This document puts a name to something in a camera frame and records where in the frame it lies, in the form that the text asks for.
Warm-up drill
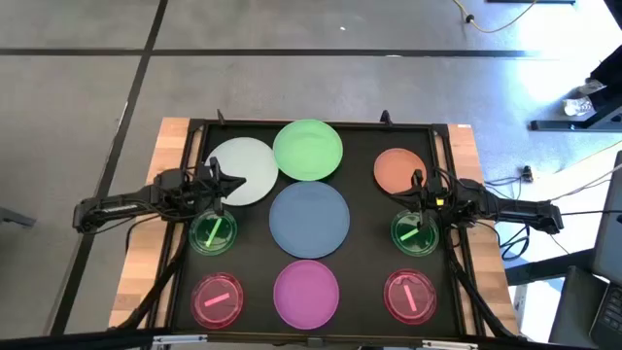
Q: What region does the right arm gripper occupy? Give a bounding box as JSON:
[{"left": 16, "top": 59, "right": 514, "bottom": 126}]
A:
[{"left": 388, "top": 168, "right": 456, "bottom": 230}]

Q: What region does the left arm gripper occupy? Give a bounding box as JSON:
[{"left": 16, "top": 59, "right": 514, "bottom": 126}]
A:
[{"left": 182, "top": 156, "right": 248, "bottom": 218}]

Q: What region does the large white plastic plate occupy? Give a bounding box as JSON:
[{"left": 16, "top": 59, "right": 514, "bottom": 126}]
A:
[{"left": 204, "top": 136, "right": 280, "bottom": 207}]

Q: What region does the orange plastic plate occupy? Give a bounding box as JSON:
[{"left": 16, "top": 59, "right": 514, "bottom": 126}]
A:
[{"left": 372, "top": 148, "right": 429, "bottom": 195}]

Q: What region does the small clear green plate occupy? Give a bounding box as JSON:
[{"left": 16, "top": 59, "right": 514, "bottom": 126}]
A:
[
  {"left": 188, "top": 208, "right": 239, "bottom": 257},
  {"left": 390, "top": 209, "right": 440, "bottom": 258}
]

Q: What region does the large green plastic plate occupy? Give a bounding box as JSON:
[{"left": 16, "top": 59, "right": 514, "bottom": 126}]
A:
[{"left": 272, "top": 119, "right": 344, "bottom": 183}]

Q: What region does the large blue plastic plate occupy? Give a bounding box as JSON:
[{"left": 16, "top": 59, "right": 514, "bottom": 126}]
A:
[{"left": 268, "top": 181, "right": 351, "bottom": 261}]

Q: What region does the purple plastic plate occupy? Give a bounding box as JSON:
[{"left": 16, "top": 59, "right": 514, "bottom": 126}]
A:
[{"left": 272, "top": 259, "right": 341, "bottom": 332}]

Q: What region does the black table mat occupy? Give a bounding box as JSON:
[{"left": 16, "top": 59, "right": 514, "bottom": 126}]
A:
[{"left": 172, "top": 123, "right": 461, "bottom": 337}]

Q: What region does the small clear red plate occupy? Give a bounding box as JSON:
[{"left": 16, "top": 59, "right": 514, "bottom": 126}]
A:
[
  {"left": 190, "top": 271, "right": 245, "bottom": 331},
  {"left": 383, "top": 268, "right": 437, "bottom": 326}
]

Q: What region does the black desk leg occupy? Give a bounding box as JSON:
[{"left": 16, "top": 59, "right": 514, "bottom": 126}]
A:
[{"left": 504, "top": 247, "right": 597, "bottom": 287}]

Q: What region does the black desk foot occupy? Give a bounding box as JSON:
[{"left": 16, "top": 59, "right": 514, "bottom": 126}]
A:
[{"left": 529, "top": 104, "right": 622, "bottom": 132}]

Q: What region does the person's white shoe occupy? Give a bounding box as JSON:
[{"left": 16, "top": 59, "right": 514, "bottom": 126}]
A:
[
  {"left": 563, "top": 96, "right": 595, "bottom": 117},
  {"left": 577, "top": 78, "right": 607, "bottom": 96}
]

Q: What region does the grey box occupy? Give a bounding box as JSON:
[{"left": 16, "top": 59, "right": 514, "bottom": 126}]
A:
[{"left": 548, "top": 264, "right": 608, "bottom": 346}]

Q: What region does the grey laptop screen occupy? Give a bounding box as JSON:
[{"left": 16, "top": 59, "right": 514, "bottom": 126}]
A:
[{"left": 590, "top": 150, "right": 622, "bottom": 288}]

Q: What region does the grey floor object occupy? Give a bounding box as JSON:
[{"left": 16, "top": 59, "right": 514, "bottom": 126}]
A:
[{"left": 0, "top": 206, "right": 38, "bottom": 228}]

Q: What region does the black crossbeam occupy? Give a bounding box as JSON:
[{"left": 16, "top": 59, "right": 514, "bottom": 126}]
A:
[{"left": 0, "top": 328, "right": 622, "bottom": 350}]

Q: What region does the laptop keyboard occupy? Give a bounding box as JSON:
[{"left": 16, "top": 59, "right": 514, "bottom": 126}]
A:
[{"left": 588, "top": 284, "right": 622, "bottom": 350}]

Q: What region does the person's leg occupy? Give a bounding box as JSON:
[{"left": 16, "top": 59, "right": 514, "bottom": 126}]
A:
[{"left": 589, "top": 44, "right": 622, "bottom": 113}]

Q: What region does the black diagonal cable conduit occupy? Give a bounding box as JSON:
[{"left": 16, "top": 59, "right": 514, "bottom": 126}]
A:
[
  {"left": 116, "top": 227, "right": 189, "bottom": 332},
  {"left": 446, "top": 242, "right": 521, "bottom": 339}
]

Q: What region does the silver beam bracket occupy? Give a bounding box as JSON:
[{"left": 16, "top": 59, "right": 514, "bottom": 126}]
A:
[
  {"left": 421, "top": 339, "right": 480, "bottom": 350},
  {"left": 152, "top": 333, "right": 209, "bottom": 346}
]

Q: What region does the white cable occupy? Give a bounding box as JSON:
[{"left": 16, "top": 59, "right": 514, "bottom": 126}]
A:
[{"left": 548, "top": 162, "right": 622, "bottom": 203}]

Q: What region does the yellow floor cable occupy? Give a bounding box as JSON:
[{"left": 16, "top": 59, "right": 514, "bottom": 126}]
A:
[{"left": 451, "top": 0, "right": 538, "bottom": 34}]

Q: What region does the thin black cable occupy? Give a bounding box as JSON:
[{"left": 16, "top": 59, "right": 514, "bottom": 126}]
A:
[{"left": 558, "top": 209, "right": 622, "bottom": 218}]

